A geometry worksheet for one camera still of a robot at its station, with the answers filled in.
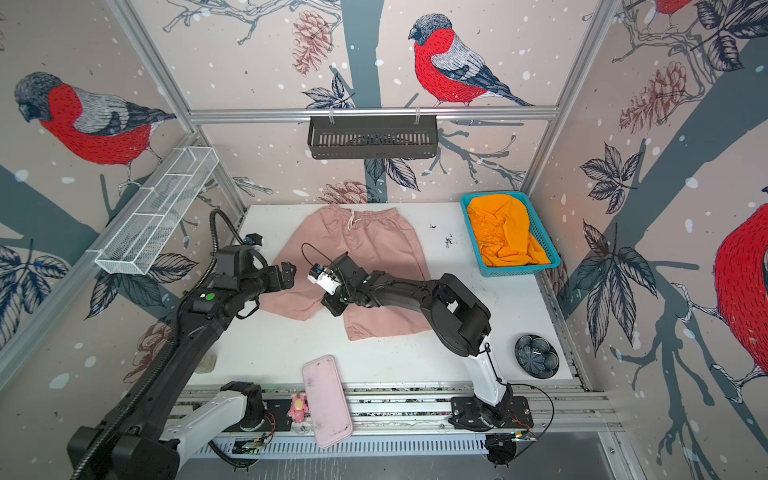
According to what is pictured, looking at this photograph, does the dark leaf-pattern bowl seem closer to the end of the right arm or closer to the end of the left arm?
the end of the right arm

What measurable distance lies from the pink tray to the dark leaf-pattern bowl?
1.62ft

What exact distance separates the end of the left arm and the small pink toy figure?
0.29 meters

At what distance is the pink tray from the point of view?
70 centimetres

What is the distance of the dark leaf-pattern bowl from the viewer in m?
0.81
